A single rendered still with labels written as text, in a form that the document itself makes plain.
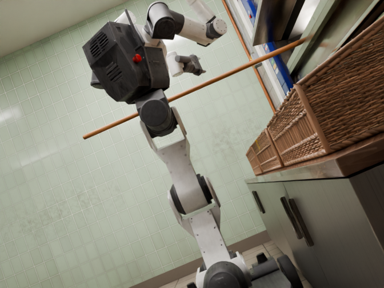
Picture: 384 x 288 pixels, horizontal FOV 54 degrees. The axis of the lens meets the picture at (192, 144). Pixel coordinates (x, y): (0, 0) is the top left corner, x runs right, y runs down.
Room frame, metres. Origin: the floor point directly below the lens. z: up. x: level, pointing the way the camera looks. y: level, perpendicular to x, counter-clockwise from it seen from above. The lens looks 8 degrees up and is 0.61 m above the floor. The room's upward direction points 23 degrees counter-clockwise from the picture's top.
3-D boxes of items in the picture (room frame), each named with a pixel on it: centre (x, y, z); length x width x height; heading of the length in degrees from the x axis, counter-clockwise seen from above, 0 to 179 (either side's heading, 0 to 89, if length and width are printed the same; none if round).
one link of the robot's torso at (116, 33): (1.63, 0.11, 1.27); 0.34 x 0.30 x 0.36; 54
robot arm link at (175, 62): (1.89, -0.10, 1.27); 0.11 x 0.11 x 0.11; 54
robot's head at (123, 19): (1.68, 0.07, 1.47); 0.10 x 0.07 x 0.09; 54
